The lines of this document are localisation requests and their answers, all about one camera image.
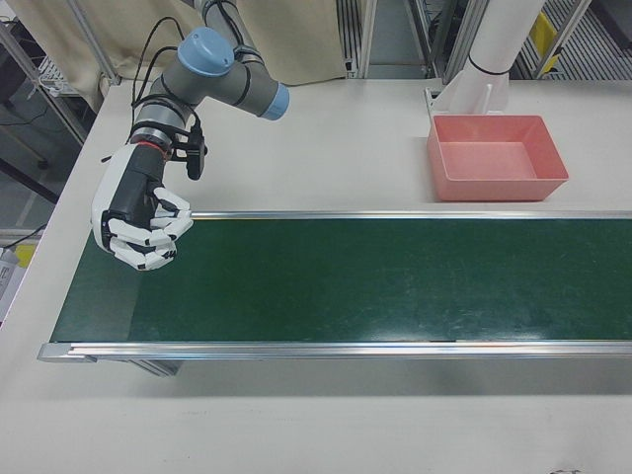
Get aluminium frame post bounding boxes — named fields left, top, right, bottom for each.
left=72, top=0, right=123, bottom=86

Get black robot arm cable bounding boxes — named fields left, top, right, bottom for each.
left=129, top=16, right=199, bottom=108

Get green conveyor belt, aluminium rails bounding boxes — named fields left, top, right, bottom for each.
left=38, top=210, right=632, bottom=379

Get pink plastic box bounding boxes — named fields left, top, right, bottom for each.
left=426, top=114, right=571, bottom=203

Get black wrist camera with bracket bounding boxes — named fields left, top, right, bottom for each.
left=170, top=125, right=208, bottom=182

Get yellow tag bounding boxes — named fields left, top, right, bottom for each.
left=529, top=11, right=563, bottom=56

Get beige fabric curtain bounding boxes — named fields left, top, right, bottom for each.
left=12, top=0, right=346, bottom=108

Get white wire basket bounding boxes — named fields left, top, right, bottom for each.
left=36, top=55, right=69, bottom=96

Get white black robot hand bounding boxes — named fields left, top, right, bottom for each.
left=91, top=141, right=195, bottom=274

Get white cylindrical column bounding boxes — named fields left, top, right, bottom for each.
left=467, top=0, right=545, bottom=77

